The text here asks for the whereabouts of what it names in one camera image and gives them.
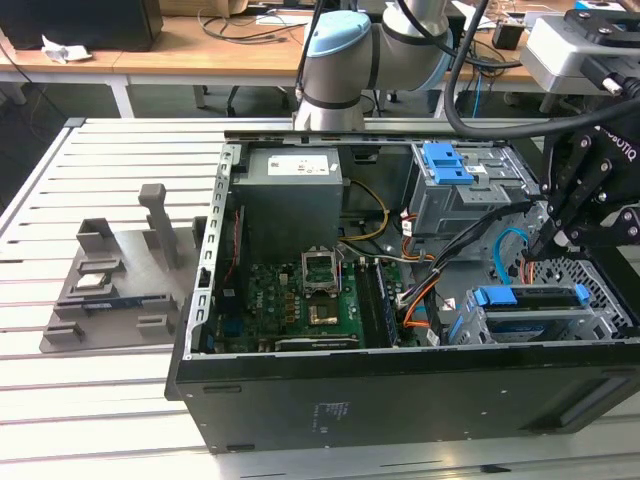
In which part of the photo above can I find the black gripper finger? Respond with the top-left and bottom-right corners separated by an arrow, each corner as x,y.
527,132 -> 616,261
552,192 -> 640,250

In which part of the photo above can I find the orange and yellow power wire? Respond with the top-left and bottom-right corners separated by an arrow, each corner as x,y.
517,249 -> 540,286

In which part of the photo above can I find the grey metal disk bay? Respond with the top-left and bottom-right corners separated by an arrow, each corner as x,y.
447,284 -> 626,346

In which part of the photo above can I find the wooden desk with clutter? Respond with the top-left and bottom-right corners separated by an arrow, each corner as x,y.
449,14 -> 551,114

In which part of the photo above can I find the blue plastic bay latch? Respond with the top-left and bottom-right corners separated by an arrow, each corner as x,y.
421,142 -> 476,185

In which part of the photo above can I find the grey metal drive cage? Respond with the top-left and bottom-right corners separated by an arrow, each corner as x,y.
407,142 -> 544,239

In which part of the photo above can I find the blue cardboard box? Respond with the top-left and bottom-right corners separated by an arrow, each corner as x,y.
573,0 -> 629,12

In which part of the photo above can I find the black RAM slot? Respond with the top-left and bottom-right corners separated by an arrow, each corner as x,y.
355,262 -> 382,347
373,262 -> 402,346

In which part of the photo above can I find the metal socket cover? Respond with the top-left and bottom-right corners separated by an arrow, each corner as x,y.
299,247 -> 342,297

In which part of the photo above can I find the grey power supply unit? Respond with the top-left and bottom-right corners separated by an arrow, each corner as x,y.
230,147 -> 346,251

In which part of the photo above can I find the CPU socket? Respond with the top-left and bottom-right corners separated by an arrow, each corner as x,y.
305,297 -> 344,329

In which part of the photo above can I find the black open PC case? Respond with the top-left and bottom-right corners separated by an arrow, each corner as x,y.
164,128 -> 640,455

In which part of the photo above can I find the green motherboard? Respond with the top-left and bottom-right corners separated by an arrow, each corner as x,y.
209,249 -> 416,354

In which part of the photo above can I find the black chair base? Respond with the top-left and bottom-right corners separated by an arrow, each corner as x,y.
225,84 -> 294,119

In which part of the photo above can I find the long wooden desk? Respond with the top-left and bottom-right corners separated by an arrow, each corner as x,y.
0,9 -> 311,119

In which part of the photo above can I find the grey parts rack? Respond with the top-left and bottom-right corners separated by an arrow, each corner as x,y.
39,183 -> 209,354

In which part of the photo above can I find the blue RAM stick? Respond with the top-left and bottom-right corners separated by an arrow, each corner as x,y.
82,298 -> 146,310

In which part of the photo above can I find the silver CPU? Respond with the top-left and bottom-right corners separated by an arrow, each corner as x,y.
74,273 -> 112,291

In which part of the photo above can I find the large black box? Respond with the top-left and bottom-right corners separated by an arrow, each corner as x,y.
0,0 -> 164,51

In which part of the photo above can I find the crumpled white paper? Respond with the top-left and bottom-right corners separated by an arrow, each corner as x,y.
40,33 -> 94,64

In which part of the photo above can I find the light blue data wire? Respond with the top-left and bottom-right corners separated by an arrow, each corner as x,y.
493,227 -> 531,286

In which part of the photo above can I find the black cable bundle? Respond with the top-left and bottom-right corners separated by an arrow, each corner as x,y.
394,202 -> 534,321

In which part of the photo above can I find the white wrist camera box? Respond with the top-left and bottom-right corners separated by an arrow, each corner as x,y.
519,8 -> 640,95

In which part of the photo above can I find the yellow and black cable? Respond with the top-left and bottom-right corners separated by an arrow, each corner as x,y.
343,179 -> 392,242

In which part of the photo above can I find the orange data wire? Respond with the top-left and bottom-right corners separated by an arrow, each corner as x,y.
401,279 -> 437,331

